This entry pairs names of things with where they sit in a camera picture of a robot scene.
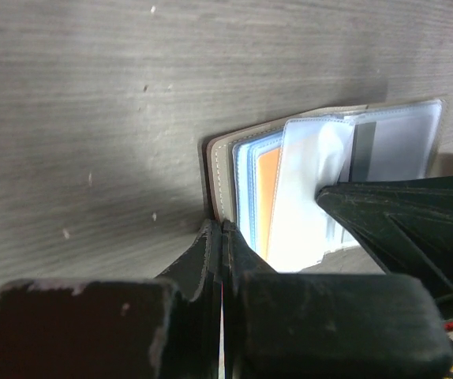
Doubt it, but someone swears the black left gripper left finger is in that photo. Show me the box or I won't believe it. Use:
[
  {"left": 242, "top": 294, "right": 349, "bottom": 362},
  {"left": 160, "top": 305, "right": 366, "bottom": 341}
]
[{"left": 0, "top": 220, "right": 222, "bottom": 378}]

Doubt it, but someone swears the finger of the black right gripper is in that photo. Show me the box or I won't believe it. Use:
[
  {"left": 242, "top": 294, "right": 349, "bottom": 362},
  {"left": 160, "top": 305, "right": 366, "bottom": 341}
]
[{"left": 316, "top": 176, "right": 453, "bottom": 319}]

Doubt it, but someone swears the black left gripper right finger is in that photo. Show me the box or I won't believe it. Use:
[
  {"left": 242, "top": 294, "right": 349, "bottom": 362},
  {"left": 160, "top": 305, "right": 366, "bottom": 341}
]
[{"left": 222, "top": 221, "right": 453, "bottom": 378}]

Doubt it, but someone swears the grey card holder wallet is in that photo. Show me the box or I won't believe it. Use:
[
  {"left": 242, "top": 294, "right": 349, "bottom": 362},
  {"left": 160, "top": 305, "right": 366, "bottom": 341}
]
[{"left": 207, "top": 98, "right": 447, "bottom": 272}]

